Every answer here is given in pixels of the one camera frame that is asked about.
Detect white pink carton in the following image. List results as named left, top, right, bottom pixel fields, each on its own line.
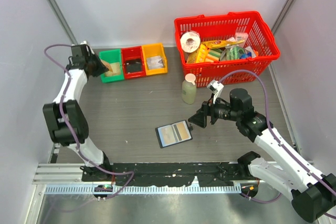
left=234, top=32, right=249, bottom=41

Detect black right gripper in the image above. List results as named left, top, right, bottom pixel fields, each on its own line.
left=188, top=92, right=241, bottom=128

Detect green liquid soap bottle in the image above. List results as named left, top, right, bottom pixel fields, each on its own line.
left=182, top=73, right=197, bottom=104

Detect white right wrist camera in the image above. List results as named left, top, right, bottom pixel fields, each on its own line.
left=207, top=80, right=224, bottom=104

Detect white toilet paper roll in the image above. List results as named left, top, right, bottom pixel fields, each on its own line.
left=180, top=31, right=201, bottom=54

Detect white slotted cable duct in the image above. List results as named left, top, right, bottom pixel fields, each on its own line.
left=45, top=183, right=242, bottom=195

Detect white cards in yellow bin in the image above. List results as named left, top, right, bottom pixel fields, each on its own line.
left=146, top=56, right=165, bottom=70

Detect green plastic bin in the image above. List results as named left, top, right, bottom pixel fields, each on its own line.
left=99, top=49, right=124, bottom=83

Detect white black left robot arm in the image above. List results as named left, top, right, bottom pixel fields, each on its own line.
left=43, top=41, right=112, bottom=181

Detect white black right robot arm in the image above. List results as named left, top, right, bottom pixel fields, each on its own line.
left=188, top=88, right=335, bottom=223

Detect yellow snack bag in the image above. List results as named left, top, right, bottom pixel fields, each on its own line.
left=202, top=40, right=245, bottom=49

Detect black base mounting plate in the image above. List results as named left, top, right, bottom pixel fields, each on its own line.
left=81, top=162, right=270, bottom=187

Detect gold cards in green bin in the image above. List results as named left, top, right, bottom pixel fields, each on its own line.
left=104, top=62, right=121, bottom=77

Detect yellow plastic bin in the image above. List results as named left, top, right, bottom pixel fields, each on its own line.
left=141, top=43, right=168, bottom=76

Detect red plastic bin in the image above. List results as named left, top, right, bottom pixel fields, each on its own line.
left=121, top=46, right=146, bottom=80

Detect yellow green sponge pack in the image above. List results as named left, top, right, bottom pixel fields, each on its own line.
left=195, top=44, right=223, bottom=63

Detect green packaged item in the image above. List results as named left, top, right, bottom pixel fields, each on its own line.
left=220, top=45, right=245, bottom=61

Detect black cards in red bin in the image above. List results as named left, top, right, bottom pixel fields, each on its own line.
left=125, top=58, right=143, bottom=73

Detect red shopping basket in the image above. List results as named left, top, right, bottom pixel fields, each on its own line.
left=174, top=10, right=280, bottom=88

